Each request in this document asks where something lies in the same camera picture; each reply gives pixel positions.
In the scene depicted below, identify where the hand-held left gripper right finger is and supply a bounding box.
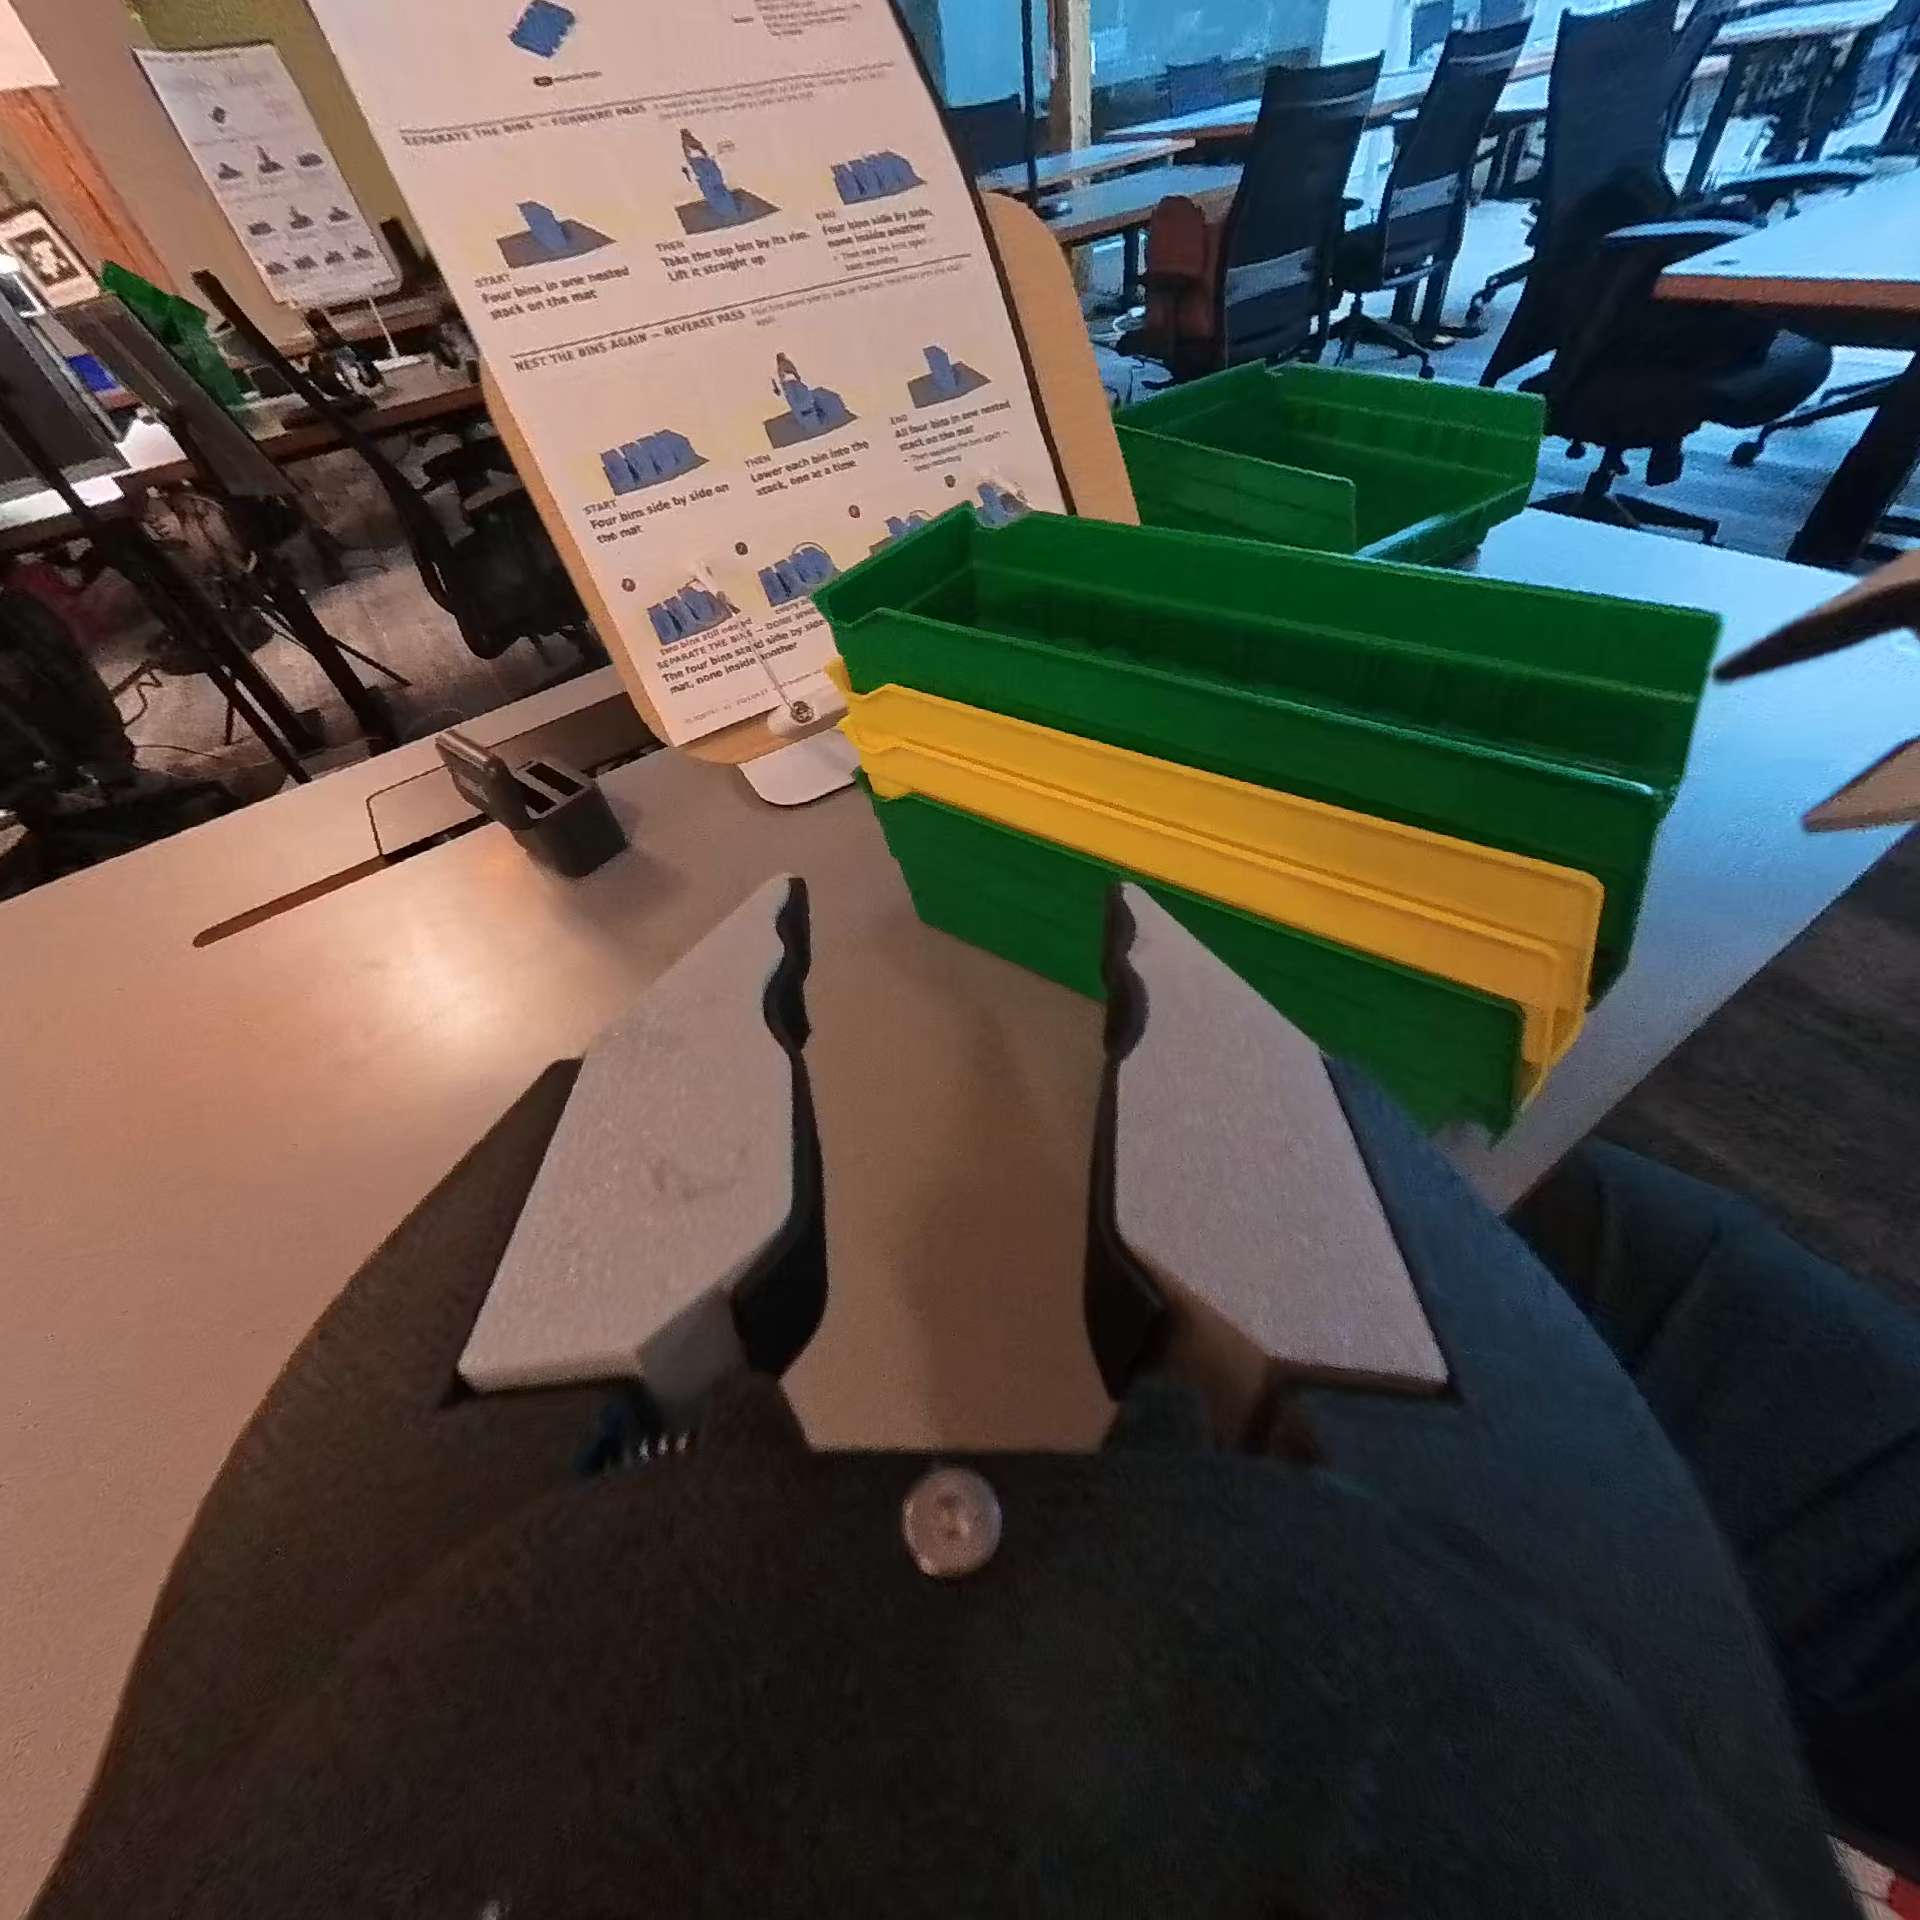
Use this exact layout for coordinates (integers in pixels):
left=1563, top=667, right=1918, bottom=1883
left=1082, top=883, right=1453, bottom=1459

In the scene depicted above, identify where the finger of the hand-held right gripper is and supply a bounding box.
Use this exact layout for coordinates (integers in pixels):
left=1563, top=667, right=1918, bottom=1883
left=1710, top=553, right=1920, bottom=685
left=1801, top=747, right=1920, bottom=837

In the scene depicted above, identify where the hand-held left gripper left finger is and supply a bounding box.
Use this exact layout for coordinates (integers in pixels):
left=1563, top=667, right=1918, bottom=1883
left=454, top=875, right=831, bottom=1421

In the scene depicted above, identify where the yellow plastic bin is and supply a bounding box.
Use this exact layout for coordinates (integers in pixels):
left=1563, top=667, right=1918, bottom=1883
left=824, top=657, right=1609, bottom=1052
left=846, top=743, right=1591, bottom=1111

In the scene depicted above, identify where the wooden office table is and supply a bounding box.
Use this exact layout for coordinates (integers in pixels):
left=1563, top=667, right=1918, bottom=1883
left=975, top=135, right=1249, bottom=251
left=1650, top=168, right=1920, bottom=573

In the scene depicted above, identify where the white sign stand base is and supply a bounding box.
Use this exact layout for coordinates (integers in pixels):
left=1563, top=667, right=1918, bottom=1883
left=738, top=733, right=868, bottom=810

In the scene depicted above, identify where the black office chair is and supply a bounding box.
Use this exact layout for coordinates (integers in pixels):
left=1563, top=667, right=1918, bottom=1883
left=1477, top=0, right=1841, bottom=543
left=1333, top=19, right=1537, bottom=380
left=1201, top=56, right=1386, bottom=384

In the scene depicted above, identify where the person's dark trouser leg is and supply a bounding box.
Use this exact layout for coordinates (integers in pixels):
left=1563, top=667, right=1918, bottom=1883
left=1500, top=1136, right=1920, bottom=1854

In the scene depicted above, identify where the black tripod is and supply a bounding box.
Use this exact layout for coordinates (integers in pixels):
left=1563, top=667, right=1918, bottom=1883
left=0, top=271, right=415, bottom=790

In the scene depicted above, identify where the brown chair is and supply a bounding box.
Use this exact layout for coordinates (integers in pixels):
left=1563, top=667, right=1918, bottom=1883
left=1142, top=194, right=1214, bottom=355

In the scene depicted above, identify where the wooden sign board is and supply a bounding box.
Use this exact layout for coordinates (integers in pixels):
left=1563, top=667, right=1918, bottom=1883
left=480, top=192, right=1142, bottom=770

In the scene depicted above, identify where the white instruction sheet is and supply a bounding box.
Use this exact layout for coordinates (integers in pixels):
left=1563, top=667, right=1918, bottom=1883
left=307, top=0, right=1075, bottom=752

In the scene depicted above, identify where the green plastic object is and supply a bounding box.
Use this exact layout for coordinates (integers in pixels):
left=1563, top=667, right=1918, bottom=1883
left=96, top=263, right=242, bottom=408

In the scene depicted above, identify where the black white marker tag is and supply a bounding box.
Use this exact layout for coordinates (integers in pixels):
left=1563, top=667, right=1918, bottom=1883
left=0, top=203, right=100, bottom=311

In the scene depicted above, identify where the white wall poster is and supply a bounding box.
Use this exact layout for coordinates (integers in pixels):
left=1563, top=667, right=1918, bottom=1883
left=132, top=43, right=405, bottom=313

